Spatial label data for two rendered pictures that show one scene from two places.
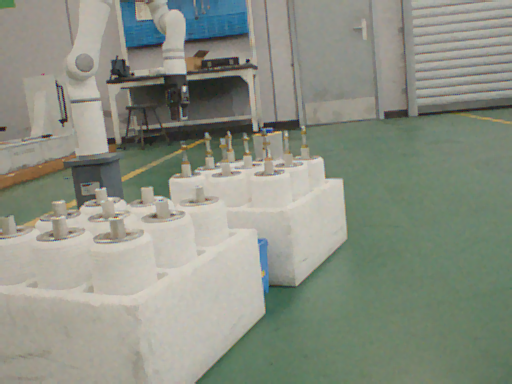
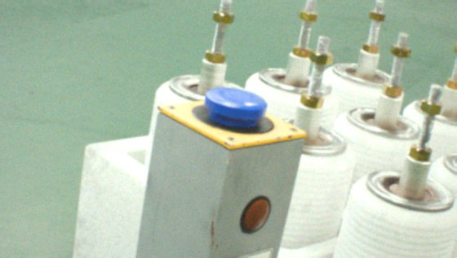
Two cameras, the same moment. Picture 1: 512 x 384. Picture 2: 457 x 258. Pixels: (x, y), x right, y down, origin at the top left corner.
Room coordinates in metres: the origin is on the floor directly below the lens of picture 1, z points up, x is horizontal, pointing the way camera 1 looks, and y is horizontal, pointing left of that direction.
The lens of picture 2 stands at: (2.30, 0.11, 0.51)
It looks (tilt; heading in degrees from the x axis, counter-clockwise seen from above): 19 degrees down; 195
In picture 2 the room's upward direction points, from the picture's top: 11 degrees clockwise
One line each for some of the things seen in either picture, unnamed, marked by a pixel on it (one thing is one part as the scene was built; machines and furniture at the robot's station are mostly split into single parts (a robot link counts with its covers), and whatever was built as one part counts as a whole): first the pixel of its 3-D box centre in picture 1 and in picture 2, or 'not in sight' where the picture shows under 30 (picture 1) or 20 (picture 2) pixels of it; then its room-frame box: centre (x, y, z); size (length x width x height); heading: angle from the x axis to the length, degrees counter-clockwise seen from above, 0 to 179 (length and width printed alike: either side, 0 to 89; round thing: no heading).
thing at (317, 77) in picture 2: not in sight; (316, 80); (1.54, -0.04, 0.30); 0.01 x 0.01 x 0.08; 44
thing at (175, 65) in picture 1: (169, 65); not in sight; (1.82, 0.25, 0.56); 0.11 x 0.09 x 0.06; 120
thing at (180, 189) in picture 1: (191, 210); not in sight; (1.38, 0.18, 0.16); 0.10 x 0.10 x 0.18
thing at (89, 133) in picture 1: (90, 129); not in sight; (1.70, 0.50, 0.39); 0.09 x 0.09 x 0.17; 83
